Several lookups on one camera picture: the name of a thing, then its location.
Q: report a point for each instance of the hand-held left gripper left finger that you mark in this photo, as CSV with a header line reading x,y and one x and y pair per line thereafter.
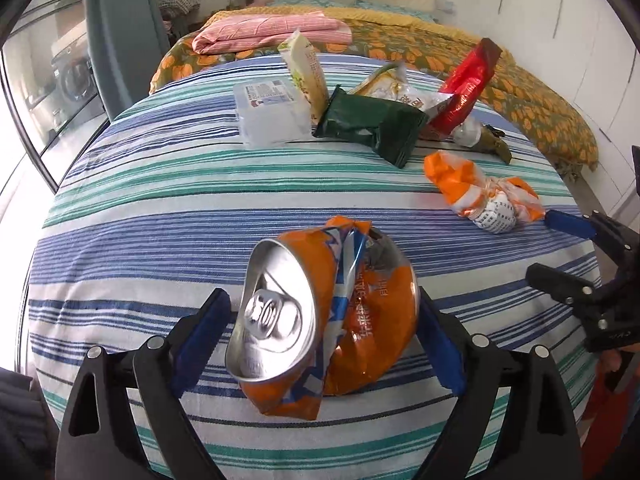
x,y
200,345

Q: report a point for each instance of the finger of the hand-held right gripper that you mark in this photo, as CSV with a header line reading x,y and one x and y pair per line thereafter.
x,y
560,281
570,222

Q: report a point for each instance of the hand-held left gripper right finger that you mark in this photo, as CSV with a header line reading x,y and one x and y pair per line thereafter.
x,y
445,350

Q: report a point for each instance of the orange white wrapper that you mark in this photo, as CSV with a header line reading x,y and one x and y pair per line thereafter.
x,y
480,195

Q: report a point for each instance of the crushed orange drink can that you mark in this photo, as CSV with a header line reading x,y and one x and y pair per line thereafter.
x,y
320,320

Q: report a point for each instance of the olive foil wrapper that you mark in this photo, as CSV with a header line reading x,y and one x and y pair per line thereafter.
x,y
492,144

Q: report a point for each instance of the striped table cloth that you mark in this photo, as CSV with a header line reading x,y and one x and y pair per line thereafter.
x,y
200,220

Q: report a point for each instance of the orange floral quilt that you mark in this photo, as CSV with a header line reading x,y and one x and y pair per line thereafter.
x,y
525,95

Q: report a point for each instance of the red foil snack packet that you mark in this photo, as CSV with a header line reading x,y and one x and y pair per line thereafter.
x,y
465,87

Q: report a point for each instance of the white wardrobe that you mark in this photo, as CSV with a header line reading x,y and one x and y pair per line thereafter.
x,y
565,25

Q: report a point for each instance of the crumpled printed plastic wrapper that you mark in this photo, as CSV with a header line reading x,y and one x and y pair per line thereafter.
x,y
400,87

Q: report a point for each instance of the dark green snack packet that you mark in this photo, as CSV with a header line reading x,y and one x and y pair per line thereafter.
x,y
372,127

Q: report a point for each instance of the clear plastic box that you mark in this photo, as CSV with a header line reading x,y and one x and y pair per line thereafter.
x,y
270,110

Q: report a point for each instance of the pale yellow snack packet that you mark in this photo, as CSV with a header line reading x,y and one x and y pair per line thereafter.
x,y
305,70

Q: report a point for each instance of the washing machine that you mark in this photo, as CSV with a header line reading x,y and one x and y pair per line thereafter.
x,y
75,75

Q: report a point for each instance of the black framed glass sliding door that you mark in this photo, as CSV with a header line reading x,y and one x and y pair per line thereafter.
x,y
30,85

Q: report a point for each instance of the folded pink striped sheet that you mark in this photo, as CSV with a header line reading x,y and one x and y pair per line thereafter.
x,y
270,30

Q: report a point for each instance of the blue grey curtain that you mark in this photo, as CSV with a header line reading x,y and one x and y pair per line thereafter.
x,y
125,25

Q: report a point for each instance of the pile of clothes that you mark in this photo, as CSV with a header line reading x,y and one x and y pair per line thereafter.
x,y
175,0

